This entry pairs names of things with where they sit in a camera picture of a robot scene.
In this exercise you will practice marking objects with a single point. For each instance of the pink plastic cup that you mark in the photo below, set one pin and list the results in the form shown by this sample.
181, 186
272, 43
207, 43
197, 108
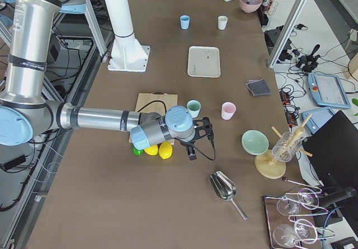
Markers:
228, 110

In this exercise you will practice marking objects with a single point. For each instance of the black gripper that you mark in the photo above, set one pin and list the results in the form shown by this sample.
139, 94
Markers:
185, 144

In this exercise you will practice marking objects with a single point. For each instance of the blue teach pendant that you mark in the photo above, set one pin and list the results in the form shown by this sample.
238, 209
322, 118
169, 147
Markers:
318, 118
327, 90

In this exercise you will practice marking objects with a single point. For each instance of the clear textured glass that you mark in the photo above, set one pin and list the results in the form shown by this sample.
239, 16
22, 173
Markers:
284, 153

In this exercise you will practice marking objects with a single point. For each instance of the yellow lemon outer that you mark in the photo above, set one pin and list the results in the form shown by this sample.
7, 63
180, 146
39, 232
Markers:
165, 150

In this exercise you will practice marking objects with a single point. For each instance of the wine glass lower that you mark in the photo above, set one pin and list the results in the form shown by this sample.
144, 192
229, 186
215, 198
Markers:
301, 233

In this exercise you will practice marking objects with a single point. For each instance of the black monitor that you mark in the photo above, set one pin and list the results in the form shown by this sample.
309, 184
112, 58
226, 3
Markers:
334, 149

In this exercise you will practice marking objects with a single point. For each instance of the blue plastic cup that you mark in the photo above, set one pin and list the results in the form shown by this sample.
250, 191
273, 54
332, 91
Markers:
184, 22

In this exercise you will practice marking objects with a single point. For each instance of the aluminium frame post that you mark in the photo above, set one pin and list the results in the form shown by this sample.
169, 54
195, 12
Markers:
285, 32

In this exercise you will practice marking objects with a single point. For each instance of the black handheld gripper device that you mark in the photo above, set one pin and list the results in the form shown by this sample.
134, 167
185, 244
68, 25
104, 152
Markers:
307, 63

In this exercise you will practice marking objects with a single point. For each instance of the wine glass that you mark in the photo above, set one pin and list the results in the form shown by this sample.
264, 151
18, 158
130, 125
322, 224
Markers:
292, 203
301, 233

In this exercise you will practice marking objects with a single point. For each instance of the yellow lemon middle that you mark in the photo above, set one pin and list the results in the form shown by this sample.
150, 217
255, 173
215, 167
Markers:
152, 150

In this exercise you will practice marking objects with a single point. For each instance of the wooden cup tree stand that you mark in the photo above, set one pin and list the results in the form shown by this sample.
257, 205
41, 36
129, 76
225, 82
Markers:
272, 168

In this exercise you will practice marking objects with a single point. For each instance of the steel ice scoop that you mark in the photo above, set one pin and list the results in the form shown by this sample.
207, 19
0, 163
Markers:
225, 189

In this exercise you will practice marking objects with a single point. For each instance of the wooden cutting board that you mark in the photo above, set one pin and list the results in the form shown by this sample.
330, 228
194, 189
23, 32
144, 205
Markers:
155, 102

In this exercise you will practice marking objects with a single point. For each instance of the black tray with glasses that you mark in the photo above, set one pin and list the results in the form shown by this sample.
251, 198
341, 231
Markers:
274, 219

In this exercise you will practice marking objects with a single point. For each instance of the cream plastic cup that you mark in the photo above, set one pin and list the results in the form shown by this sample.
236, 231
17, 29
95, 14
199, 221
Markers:
222, 22

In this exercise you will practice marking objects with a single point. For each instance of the green plastic cup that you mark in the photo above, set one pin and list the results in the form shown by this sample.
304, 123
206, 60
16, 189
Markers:
194, 108

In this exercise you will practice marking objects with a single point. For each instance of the grey folded cloth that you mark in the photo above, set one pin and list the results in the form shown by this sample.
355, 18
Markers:
258, 87

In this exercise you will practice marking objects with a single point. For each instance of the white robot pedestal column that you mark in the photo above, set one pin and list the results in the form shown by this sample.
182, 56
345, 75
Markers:
127, 53

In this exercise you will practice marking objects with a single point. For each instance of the wine glass upper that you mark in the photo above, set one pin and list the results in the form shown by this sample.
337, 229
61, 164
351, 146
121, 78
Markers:
292, 203

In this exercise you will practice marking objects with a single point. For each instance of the yellow lemon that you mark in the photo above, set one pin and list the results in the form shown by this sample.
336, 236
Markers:
152, 150
165, 150

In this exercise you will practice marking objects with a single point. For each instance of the cream rabbit tray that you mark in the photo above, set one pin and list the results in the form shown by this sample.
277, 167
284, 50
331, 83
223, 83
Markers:
204, 61

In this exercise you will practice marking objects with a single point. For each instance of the pink bowl with ice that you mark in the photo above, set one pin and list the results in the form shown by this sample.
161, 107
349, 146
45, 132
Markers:
250, 7

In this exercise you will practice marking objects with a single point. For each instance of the green bowl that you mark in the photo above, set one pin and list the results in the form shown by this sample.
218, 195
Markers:
255, 142

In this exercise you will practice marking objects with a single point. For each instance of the green lime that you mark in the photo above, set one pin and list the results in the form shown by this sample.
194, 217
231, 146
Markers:
136, 151

